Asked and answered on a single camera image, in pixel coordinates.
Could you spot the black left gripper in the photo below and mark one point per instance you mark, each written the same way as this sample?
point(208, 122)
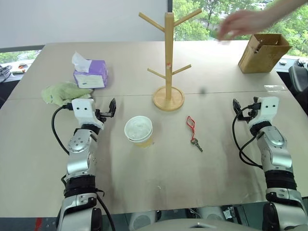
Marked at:
point(100, 116)

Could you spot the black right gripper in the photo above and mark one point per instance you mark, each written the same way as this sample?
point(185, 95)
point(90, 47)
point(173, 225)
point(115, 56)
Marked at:
point(245, 115)

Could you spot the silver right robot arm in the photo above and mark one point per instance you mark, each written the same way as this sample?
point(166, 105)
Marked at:
point(276, 154)

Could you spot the person's bare forearm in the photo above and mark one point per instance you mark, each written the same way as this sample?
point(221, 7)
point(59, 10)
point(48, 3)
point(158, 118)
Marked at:
point(284, 9)

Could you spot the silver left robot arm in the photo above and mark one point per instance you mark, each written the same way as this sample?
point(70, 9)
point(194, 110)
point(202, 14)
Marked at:
point(79, 156)

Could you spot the person's bare hand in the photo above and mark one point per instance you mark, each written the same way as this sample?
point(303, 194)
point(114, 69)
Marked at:
point(243, 22)

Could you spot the purple tissue pack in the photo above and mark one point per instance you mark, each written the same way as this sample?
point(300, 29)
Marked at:
point(95, 74)

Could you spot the green crumpled cloth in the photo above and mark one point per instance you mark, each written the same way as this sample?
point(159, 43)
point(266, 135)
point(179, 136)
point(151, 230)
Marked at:
point(61, 92)

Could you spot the lidded plastic cup yellow drink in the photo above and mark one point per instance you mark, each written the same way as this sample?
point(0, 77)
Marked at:
point(138, 130)

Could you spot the brown cardboard box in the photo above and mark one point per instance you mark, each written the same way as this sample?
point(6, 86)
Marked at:
point(261, 57)

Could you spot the black office chair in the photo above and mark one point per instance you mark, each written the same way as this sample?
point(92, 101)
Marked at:
point(299, 77)

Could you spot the wooden branch hanger stand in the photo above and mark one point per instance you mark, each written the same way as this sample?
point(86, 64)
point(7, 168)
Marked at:
point(169, 72)

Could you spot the small orange desk item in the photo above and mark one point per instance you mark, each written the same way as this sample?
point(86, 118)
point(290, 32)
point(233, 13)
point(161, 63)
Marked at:
point(22, 65)

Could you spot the grey rounded robot body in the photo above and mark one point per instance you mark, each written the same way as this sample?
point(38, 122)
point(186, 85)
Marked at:
point(183, 220)

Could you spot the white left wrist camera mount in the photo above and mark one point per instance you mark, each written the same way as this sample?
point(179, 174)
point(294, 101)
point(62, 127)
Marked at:
point(83, 110)

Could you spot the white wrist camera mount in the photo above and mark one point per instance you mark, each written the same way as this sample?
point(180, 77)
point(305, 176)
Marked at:
point(269, 109)
point(83, 110)

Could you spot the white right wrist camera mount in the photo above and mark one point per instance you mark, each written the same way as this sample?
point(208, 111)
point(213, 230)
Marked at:
point(269, 109)

